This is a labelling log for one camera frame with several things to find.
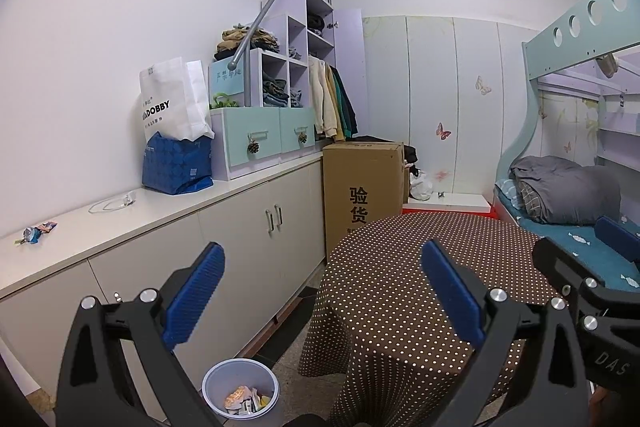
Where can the black hanging jacket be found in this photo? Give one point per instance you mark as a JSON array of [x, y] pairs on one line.
[[353, 112]]

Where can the blue patterned bag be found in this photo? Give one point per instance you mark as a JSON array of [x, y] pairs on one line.
[[175, 167]]

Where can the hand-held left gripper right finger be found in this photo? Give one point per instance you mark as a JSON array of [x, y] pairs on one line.
[[450, 292]]

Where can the olive clothes pile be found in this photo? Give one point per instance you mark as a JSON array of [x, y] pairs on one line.
[[245, 39]]

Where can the lavender stair shelf unit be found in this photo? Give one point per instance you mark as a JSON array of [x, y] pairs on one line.
[[295, 7]]

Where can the teal bunk bed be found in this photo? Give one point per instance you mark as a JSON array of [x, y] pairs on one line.
[[590, 42]]

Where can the wide teal drawer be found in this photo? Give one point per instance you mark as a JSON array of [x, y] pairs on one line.
[[237, 132]]

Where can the clear plastic packaging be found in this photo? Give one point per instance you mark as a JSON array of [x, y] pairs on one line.
[[112, 203]]

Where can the low white cabinet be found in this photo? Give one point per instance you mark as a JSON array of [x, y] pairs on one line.
[[150, 247]]

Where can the pink candy wrapper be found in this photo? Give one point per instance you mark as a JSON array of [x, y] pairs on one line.
[[47, 225]]

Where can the brown polka dot tablecloth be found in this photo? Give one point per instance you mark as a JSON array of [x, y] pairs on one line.
[[400, 307]]

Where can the narrow teal drawer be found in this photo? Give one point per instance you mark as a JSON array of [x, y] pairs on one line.
[[292, 122]]

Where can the folded dark clothes stack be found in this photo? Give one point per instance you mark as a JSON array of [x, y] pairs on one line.
[[275, 94]]

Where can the folded blue jeans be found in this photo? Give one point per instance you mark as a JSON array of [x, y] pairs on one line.
[[297, 99]]

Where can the cream hanging jacket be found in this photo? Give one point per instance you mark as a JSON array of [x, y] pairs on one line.
[[320, 102]]

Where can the translucent plastic waste bin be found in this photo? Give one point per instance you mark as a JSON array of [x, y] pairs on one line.
[[240, 377]]

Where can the folded grey clothes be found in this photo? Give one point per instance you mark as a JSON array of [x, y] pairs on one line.
[[294, 53]]

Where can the green plastic toy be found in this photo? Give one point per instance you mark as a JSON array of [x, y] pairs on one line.
[[221, 99]]

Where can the teal candy print sheet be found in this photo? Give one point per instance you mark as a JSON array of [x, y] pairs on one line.
[[565, 237]]

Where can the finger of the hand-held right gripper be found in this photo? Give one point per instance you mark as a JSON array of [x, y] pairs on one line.
[[617, 237], [550, 257]]

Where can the white shopping bag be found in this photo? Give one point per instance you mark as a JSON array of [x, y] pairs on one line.
[[170, 102]]

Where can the blue silver candy wrapper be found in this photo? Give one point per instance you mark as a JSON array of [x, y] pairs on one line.
[[30, 235]]

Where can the white step board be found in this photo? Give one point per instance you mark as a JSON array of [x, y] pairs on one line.
[[460, 203]]

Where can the white butterfly sticker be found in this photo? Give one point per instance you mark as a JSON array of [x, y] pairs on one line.
[[482, 85]]

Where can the tall cardboard box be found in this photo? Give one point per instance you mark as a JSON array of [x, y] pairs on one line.
[[360, 177]]

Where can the yellow hanging shirt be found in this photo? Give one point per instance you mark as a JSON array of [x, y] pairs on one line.
[[336, 112]]

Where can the white plastic bag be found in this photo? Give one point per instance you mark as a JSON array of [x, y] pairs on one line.
[[420, 187]]

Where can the teal sign board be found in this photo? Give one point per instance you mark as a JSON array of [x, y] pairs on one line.
[[227, 82]]

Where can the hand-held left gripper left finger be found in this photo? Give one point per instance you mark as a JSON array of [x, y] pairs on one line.
[[192, 297]]

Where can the red storage box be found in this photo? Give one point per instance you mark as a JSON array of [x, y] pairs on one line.
[[450, 213]]

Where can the green hanging jacket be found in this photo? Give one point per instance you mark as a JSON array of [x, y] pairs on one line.
[[345, 107]]

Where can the white wardrobe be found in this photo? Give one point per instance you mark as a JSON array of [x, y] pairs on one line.
[[450, 72]]

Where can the beige clip lamp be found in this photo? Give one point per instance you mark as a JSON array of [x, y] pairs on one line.
[[608, 66]]

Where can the pale pink butterfly sticker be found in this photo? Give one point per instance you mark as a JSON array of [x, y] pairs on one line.
[[442, 175]]

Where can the grey metal handrail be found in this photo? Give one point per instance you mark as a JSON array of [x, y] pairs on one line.
[[270, 2]]

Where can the folded black clothes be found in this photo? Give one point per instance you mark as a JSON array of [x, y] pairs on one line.
[[315, 23]]

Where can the grey duvet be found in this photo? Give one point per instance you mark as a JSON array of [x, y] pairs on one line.
[[570, 192]]

